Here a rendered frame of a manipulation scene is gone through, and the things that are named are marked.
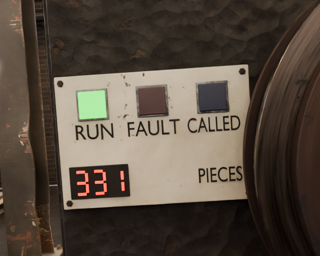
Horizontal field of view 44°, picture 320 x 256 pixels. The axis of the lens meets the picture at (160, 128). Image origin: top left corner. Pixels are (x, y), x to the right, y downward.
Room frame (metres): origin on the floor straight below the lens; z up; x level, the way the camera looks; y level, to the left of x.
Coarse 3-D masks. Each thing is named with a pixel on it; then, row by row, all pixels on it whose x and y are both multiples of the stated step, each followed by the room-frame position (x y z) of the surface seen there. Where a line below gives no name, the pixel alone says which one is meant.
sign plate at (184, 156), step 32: (64, 96) 0.53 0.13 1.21; (128, 96) 0.53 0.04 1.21; (192, 96) 0.53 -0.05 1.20; (64, 128) 0.53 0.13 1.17; (96, 128) 0.53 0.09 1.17; (128, 128) 0.53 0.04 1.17; (160, 128) 0.53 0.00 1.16; (192, 128) 0.53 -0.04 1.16; (224, 128) 0.52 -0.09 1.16; (64, 160) 0.53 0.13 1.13; (96, 160) 0.53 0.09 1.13; (128, 160) 0.53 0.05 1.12; (160, 160) 0.53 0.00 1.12; (192, 160) 0.53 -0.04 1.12; (224, 160) 0.52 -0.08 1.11; (64, 192) 0.53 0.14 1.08; (128, 192) 0.53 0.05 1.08; (160, 192) 0.53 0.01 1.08; (192, 192) 0.53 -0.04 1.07; (224, 192) 0.53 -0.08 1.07
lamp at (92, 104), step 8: (80, 96) 0.53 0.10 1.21; (88, 96) 0.53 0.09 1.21; (96, 96) 0.52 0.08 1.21; (104, 96) 0.52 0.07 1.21; (80, 104) 0.53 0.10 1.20; (88, 104) 0.53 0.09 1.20; (96, 104) 0.52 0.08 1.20; (104, 104) 0.52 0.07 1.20; (80, 112) 0.53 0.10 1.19; (88, 112) 0.53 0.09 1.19; (96, 112) 0.52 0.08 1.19; (104, 112) 0.52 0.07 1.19
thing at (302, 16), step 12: (288, 36) 0.45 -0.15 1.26; (276, 48) 0.46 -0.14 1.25; (276, 60) 0.46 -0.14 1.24; (264, 72) 0.46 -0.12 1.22; (264, 84) 0.46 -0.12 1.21; (252, 96) 0.46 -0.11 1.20; (252, 108) 0.46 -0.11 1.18; (252, 120) 0.46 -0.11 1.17; (252, 132) 0.46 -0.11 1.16; (252, 144) 0.46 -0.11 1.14; (252, 156) 0.46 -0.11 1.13; (252, 168) 0.46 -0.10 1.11; (252, 180) 0.46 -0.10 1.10; (252, 192) 0.46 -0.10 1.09; (252, 204) 0.46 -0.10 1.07; (252, 216) 0.46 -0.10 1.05; (264, 240) 0.46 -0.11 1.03
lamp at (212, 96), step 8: (200, 88) 0.52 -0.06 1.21; (208, 88) 0.52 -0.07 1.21; (216, 88) 0.52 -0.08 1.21; (224, 88) 0.52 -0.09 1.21; (200, 96) 0.52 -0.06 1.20; (208, 96) 0.52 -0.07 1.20; (216, 96) 0.52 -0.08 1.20; (224, 96) 0.52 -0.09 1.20; (200, 104) 0.52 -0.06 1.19; (208, 104) 0.52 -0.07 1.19; (216, 104) 0.52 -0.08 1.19; (224, 104) 0.52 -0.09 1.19
